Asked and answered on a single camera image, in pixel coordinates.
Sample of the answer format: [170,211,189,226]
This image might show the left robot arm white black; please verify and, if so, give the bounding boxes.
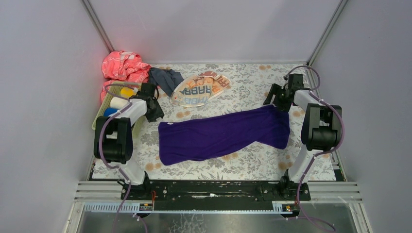
[94,83,164,185]

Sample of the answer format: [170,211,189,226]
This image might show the pink patterned cloth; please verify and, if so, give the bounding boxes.
[101,50,152,86]

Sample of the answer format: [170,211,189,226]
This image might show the purple towel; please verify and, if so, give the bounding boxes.
[158,105,291,166]

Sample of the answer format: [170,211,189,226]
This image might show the purple cable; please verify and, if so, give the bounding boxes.
[283,65,345,233]
[98,83,142,233]

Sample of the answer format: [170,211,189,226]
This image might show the dark grey cloth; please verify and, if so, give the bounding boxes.
[148,67,184,97]

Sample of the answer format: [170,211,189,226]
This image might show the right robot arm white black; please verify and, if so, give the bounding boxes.
[264,74,344,183]

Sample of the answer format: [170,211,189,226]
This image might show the beige lettered towel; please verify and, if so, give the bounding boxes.
[170,71,231,107]

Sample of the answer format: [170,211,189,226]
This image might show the floral table cloth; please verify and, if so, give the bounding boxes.
[131,64,305,180]

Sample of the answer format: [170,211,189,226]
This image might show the blue rolled towel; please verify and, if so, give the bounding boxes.
[103,107,117,117]

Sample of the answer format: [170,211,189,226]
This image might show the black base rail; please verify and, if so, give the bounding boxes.
[118,178,311,211]

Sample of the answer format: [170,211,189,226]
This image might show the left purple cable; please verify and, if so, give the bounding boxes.
[98,83,142,233]

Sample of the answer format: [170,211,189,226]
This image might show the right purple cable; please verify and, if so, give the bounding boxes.
[283,65,345,233]

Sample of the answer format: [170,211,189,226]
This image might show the yellow rolled towel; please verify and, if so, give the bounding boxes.
[120,87,138,99]

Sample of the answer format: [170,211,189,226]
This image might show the white rolled towel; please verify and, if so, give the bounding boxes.
[110,97,129,109]

